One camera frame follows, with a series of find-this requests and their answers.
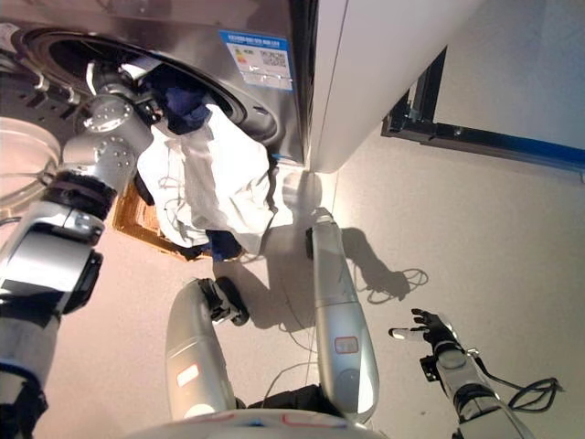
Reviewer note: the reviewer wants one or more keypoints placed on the silver left robot leg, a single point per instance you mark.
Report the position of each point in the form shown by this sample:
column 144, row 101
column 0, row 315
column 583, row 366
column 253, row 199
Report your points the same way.
column 192, row 347

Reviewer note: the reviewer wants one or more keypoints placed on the black metal door frame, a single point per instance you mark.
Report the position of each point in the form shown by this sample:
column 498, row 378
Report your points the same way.
column 480, row 137

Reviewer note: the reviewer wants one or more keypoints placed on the navy blue garment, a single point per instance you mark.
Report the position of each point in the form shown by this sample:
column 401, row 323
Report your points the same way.
column 183, row 110

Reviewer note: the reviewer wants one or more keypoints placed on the silver right robot leg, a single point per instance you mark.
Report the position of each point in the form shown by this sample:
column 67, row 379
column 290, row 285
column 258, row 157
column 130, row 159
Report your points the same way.
column 343, row 329

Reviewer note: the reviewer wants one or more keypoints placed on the brown wicker laundry basket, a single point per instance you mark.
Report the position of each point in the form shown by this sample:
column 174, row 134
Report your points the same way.
column 137, row 219

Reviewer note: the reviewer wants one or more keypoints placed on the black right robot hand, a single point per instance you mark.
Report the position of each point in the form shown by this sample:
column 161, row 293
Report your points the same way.
column 439, row 331

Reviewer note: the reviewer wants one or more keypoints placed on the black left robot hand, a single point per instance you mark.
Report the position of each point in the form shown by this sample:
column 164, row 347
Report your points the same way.
column 148, row 105

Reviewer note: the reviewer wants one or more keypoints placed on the grey front-load washing machine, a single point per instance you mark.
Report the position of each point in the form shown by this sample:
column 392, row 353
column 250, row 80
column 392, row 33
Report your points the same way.
column 183, row 41

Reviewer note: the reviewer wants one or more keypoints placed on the blue energy label sticker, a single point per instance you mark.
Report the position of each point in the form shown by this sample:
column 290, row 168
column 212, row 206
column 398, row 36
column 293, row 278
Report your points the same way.
column 256, row 61

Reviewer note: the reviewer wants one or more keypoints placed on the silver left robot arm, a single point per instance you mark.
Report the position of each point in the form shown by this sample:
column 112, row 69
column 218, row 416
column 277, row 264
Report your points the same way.
column 45, row 256

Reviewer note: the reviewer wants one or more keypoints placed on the white cabinet side panel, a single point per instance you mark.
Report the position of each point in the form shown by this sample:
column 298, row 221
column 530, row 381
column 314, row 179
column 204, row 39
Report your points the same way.
column 365, row 91

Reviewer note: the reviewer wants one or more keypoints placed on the silver robot leg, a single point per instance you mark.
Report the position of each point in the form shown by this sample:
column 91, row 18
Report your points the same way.
column 343, row 329
column 192, row 347

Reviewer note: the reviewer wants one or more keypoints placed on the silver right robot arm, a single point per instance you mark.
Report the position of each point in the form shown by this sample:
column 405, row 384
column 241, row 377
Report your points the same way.
column 480, row 402

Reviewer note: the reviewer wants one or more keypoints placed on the white garment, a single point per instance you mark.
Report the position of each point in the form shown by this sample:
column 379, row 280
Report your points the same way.
column 228, row 183

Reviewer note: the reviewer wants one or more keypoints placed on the grey robot torso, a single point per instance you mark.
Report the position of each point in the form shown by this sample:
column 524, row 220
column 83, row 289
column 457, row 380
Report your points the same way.
column 237, row 427

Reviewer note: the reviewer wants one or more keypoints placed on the round glass washer door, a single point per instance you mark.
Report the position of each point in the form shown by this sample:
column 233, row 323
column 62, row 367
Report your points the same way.
column 27, row 151

